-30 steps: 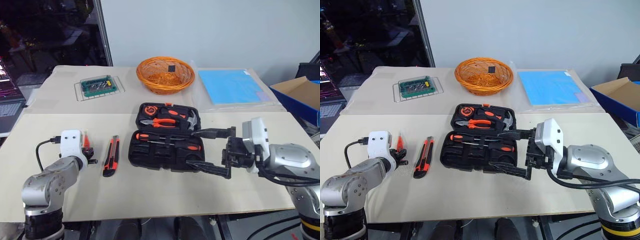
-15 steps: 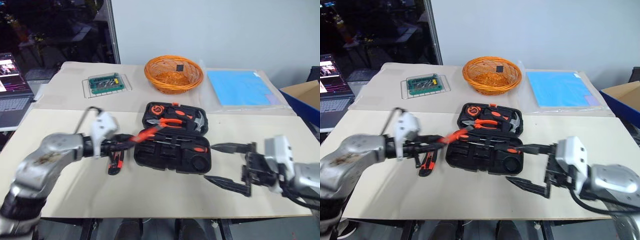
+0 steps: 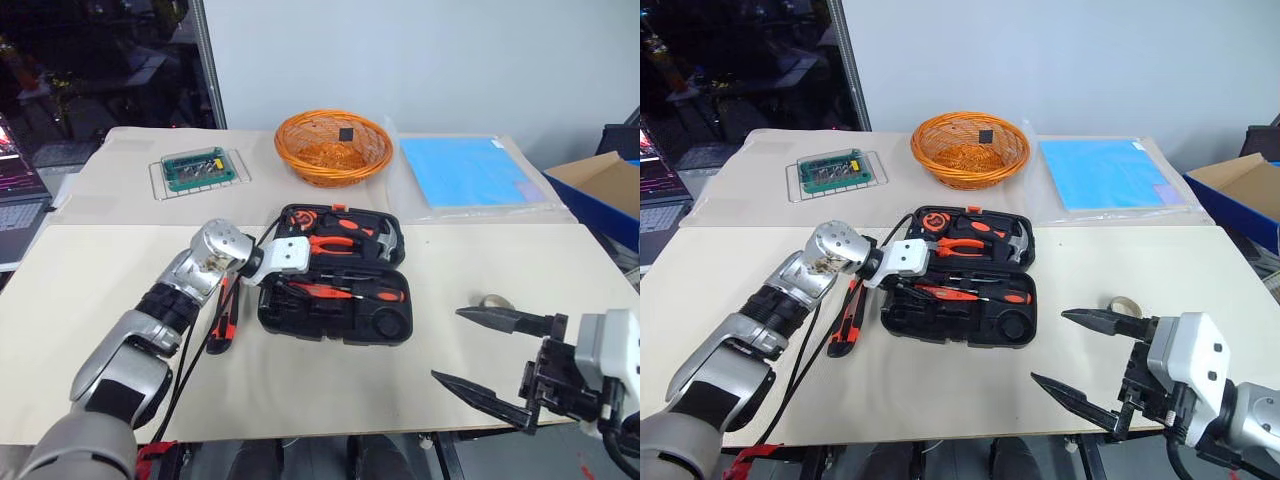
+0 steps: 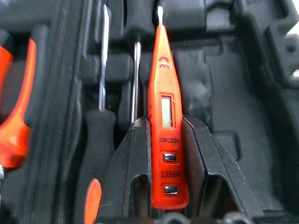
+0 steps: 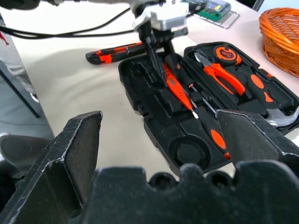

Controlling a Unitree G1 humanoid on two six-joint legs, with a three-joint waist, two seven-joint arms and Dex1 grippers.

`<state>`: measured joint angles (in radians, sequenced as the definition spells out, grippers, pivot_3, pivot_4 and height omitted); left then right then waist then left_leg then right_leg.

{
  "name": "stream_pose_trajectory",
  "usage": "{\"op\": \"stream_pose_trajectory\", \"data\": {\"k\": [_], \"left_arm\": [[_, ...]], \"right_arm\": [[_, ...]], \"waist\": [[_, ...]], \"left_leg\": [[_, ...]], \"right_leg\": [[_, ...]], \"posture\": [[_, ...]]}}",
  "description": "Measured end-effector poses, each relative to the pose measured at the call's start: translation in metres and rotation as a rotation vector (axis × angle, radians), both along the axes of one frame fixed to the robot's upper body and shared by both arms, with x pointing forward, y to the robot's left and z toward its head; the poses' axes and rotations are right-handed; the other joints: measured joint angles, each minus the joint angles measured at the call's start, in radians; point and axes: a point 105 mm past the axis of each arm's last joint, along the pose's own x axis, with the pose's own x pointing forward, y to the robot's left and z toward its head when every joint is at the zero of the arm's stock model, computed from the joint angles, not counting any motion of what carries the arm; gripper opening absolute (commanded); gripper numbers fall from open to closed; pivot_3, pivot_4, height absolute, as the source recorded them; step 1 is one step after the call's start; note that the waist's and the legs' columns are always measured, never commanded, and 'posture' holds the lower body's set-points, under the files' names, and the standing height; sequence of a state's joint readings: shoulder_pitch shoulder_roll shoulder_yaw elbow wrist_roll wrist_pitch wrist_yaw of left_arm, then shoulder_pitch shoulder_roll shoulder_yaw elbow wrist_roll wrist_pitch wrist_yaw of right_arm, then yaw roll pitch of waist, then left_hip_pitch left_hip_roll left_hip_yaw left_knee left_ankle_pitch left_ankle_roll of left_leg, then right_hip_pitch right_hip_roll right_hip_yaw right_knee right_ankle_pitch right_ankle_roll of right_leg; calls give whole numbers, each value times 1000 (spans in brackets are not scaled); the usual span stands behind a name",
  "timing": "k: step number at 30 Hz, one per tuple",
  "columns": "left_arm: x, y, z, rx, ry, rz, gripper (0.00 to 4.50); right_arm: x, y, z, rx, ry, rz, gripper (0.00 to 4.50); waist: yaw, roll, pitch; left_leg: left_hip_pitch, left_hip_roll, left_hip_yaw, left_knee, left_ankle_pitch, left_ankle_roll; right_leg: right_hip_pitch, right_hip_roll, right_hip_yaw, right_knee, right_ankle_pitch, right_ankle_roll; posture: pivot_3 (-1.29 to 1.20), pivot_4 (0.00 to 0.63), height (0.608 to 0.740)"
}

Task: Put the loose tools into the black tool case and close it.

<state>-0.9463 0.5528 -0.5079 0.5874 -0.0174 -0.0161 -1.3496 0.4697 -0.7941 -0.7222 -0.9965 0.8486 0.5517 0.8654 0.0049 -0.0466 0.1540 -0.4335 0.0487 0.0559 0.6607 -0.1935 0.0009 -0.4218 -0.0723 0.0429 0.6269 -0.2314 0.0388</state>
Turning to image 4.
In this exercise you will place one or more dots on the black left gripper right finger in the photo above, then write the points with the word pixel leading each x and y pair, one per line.
pixel 210 158

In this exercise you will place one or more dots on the thin steel shaft screwdriver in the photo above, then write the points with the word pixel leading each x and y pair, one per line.
pixel 136 81

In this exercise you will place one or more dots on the orange voltage tester pen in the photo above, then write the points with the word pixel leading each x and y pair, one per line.
pixel 166 144

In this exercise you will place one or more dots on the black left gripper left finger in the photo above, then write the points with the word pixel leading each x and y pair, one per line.
pixel 126 163

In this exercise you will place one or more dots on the black plastic tool case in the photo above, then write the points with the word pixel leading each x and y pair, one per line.
pixel 233 93

